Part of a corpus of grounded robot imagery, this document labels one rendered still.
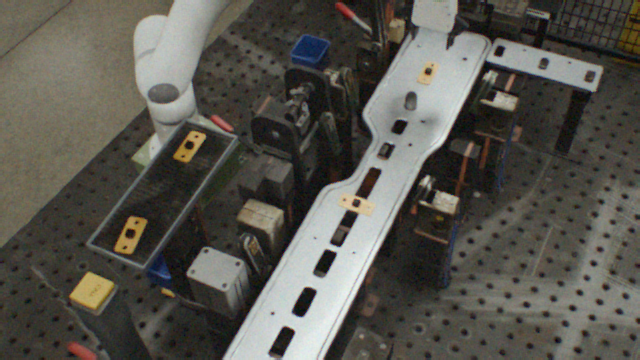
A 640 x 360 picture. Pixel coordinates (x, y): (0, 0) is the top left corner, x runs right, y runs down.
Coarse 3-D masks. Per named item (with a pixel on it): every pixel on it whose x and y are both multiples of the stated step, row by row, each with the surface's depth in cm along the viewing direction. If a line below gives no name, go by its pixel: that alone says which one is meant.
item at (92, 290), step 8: (88, 272) 143; (88, 280) 142; (96, 280) 142; (104, 280) 142; (80, 288) 141; (88, 288) 141; (96, 288) 141; (104, 288) 140; (112, 288) 141; (72, 296) 140; (80, 296) 140; (88, 296) 140; (96, 296) 139; (104, 296) 140; (88, 304) 139; (96, 304) 138
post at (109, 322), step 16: (80, 304) 141; (112, 304) 143; (96, 320) 142; (112, 320) 145; (128, 320) 152; (96, 336) 153; (112, 336) 147; (128, 336) 155; (112, 352) 157; (128, 352) 157; (144, 352) 164
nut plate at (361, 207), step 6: (342, 198) 171; (348, 198) 170; (354, 198) 170; (360, 198) 170; (342, 204) 170; (348, 204) 169; (354, 204) 168; (360, 204) 169; (366, 204) 169; (372, 204) 169; (354, 210) 168; (360, 210) 168; (366, 210) 168; (372, 210) 168
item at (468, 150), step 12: (456, 144) 181; (468, 144) 181; (456, 156) 181; (468, 156) 179; (456, 168) 184; (468, 168) 182; (456, 180) 187; (468, 180) 185; (456, 192) 192; (468, 204) 195; (468, 216) 200
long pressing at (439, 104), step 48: (432, 48) 200; (480, 48) 200; (384, 96) 190; (432, 96) 190; (432, 144) 180; (336, 192) 172; (384, 192) 172; (384, 240) 165; (288, 288) 157; (336, 288) 157; (240, 336) 150; (336, 336) 151
